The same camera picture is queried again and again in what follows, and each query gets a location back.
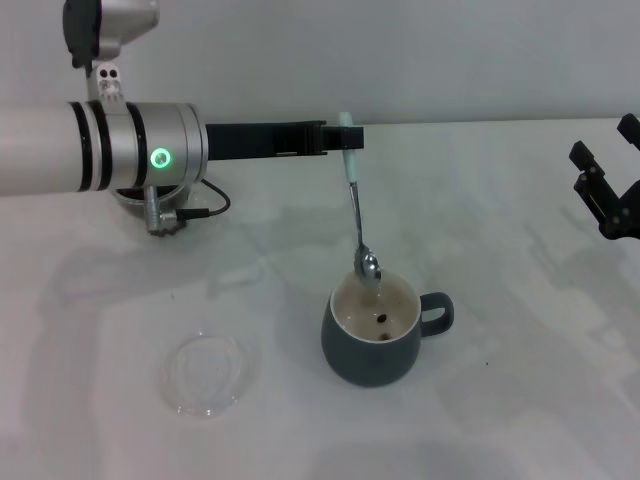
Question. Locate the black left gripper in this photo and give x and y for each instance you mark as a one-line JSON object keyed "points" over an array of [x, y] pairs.
{"points": [[250, 141]]}

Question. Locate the dark teal ceramic mug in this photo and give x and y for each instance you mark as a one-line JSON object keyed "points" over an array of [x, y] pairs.
{"points": [[370, 365]]}

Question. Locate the spilled coffee beans cluster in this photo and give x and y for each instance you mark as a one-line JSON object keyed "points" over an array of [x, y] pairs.
{"points": [[175, 231]]}

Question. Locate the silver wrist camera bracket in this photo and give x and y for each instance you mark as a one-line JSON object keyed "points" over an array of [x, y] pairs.
{"points": [[107, 82]]}

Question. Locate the double-walled glass cup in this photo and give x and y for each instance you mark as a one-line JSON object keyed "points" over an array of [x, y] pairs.
{"points": [[127, 197]]}

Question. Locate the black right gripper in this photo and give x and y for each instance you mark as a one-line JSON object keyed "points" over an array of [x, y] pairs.
{"points": [[630, 215]]}

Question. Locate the empty clear glass saucer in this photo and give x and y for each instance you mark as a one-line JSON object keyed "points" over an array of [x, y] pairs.
{"points": [[200, 395]]}

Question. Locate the glass saucer with spilled beans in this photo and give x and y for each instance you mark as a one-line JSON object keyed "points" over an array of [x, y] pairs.
{"points": [[132, 231]]}

